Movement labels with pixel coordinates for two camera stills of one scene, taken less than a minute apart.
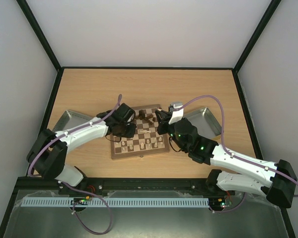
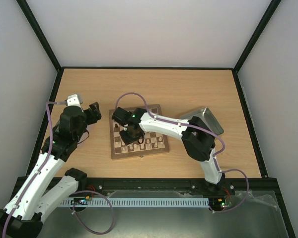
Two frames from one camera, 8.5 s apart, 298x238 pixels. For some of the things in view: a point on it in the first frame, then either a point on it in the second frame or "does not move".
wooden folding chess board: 146,140 does not move
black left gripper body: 125,133 -> 94,115
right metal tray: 206,123 does not move
